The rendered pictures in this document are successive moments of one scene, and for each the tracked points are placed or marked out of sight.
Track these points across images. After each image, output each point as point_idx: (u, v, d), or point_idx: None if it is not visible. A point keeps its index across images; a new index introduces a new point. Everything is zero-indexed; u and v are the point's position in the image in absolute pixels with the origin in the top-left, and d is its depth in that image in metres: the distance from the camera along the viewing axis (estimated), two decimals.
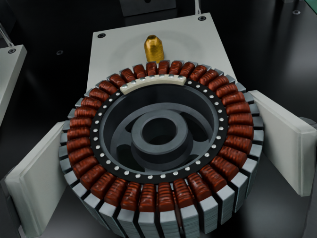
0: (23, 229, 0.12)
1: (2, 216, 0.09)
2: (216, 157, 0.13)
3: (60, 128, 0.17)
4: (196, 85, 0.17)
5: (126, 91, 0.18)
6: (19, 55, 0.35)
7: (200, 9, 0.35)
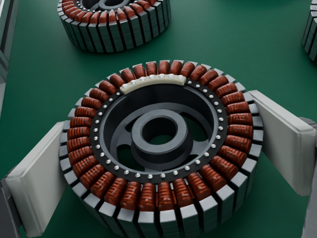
0: (23, 228, 0.12)
1: (3, 216, 0.09)
2: (215, 157, 0.13)
3: (60, 128, 0.17)
4: (196, 85, 0.17)
5: (126, 91, 0.18)
6: None
7: None
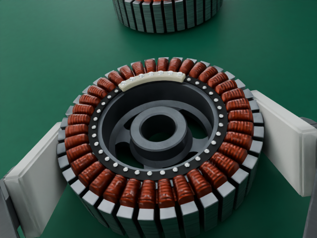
0: (22, 229, 0.12)
1: (1, 216, 0.09)
2: None
3: (59, 128, 0.17)
4: None
5: None
6: None
7: None
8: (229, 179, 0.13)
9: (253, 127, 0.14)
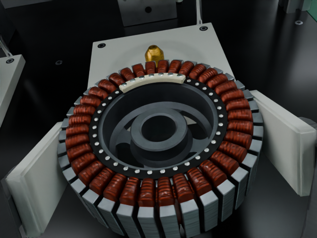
0: (23, 228, 0.12)
1: (3, 216, 0.09)
2: None
3: (60, 128, 0.17)
4: None
5: None
6: (17, 64, 0.35)
7: (202, 19, 0.35)
8: (229, 178, 0.13)
9: (252, 127, 0.14)
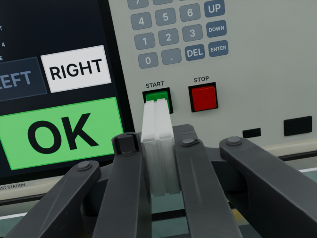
0: (150, 188, 0.14)
1: (134, 179, 0.10)
2: None
3: (154, 105, 0.18)
4: None
5: None
6: None
7: None
8: None
9: None
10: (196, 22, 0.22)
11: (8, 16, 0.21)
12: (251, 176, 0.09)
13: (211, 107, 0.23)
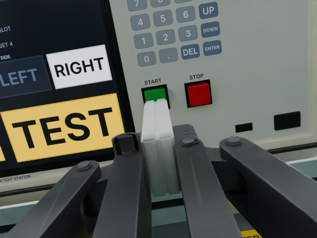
0: (150, 188, 0.14)
1: (134, 179, 0.10)
2: None
3: (154, 105, 0.18)
4: None
5: None
6: None
7: None
8: None
9: None
10: (191, 23, 0.24)
11: (16, 17, 0.23)
12: (251, 176, 0.09)
13: (205, 103, 0.25)
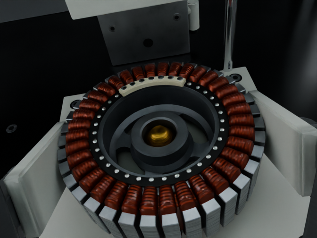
0: (22, 229, 0.12)
1: (1, 216, 0.09)
2: None
3: (59, 128, 0.17)
4: None
5: None
6: None
7: (232, 63, 0.22)
8: (230, 185, 0.13)
9: (254, 132, 0.14)
10: None
11: None
12: None
13: None
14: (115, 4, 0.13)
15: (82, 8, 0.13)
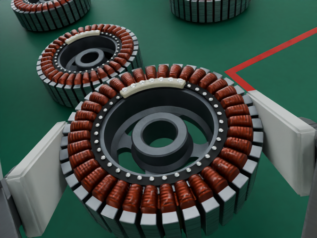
0: (23, 228, 0.12)
1: (3, 216, 0.09)
2: (115, 57, 0.29)
3: (60, 128, 0.17)
4: (105, 33, 0.33)
5: (69, 42, 0.32)
6: None
7: None
8: (229, 184, 0.13)
9: (252, 133, 0.14)
10: None
11: None
12: None
13: None
14: None
15: None
